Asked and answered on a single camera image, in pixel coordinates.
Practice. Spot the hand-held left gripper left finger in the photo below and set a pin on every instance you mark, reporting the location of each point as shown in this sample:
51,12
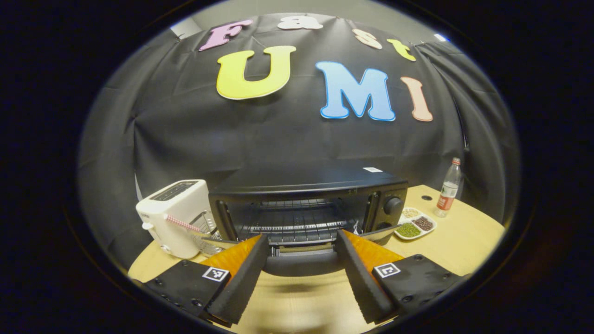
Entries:
246,283

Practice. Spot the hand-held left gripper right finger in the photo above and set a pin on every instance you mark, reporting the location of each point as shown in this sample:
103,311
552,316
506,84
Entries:
359,283

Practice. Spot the black electric oven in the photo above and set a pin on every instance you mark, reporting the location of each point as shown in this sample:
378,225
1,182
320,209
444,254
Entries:
301,183

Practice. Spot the metal oven rack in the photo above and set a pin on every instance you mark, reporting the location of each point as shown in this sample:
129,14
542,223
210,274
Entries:
297,225

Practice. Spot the clear glass cup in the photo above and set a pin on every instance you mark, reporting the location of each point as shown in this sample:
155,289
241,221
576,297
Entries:
211,237

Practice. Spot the white divided dish of beans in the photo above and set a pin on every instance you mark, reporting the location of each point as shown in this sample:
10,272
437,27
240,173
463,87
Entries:
408,229

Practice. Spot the white toaster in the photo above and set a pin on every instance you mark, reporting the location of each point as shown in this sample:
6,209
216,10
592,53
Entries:
178,242

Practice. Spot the pink striped straw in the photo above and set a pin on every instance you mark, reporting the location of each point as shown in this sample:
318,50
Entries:
181,223

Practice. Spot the clear bottle with red label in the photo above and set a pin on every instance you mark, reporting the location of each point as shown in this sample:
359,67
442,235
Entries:
448,192

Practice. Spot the black backdrop cloth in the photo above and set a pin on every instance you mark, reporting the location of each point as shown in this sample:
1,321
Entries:
185,130

